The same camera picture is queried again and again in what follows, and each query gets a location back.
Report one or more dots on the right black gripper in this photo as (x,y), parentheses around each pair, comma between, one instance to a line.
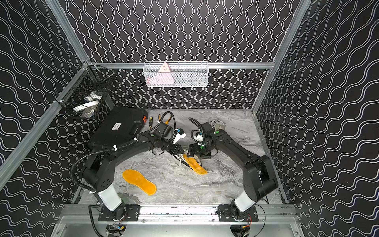
(196,152)

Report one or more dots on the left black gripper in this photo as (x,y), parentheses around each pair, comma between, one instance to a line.
(176,149)

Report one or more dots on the black white sneaker with laces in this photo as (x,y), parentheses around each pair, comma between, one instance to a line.
(189,163)

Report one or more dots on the orange insole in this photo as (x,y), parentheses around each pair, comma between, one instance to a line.
(199,170)
(137,179)

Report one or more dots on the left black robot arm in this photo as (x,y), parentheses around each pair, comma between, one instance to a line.
(92,166)

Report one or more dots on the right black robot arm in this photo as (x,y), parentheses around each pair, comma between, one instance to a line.
(267,172)

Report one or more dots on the yellow black pliers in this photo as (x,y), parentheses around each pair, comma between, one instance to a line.
(161,119)

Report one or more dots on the black yellow screwdriver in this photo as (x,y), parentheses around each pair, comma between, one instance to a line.
(151,120)

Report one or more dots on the black plastic tool case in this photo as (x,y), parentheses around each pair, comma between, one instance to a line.
(120,126)

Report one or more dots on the pink triangular item in basket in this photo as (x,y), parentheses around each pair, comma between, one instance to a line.
(163,77)

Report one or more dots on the white items in black basket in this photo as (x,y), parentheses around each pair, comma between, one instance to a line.
(87,109)

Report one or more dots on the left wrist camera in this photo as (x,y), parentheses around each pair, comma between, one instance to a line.
(163,130)

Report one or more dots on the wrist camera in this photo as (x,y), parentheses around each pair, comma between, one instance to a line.
(206,129)
(163,130)

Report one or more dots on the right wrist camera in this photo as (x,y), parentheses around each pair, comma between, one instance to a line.
(206,129)

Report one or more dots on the white wire wall basket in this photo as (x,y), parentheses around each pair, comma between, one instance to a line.
(185,74)

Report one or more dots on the black wire corner basket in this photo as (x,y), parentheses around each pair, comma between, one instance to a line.
(97,79)

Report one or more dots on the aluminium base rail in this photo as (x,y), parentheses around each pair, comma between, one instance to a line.
(205,214)

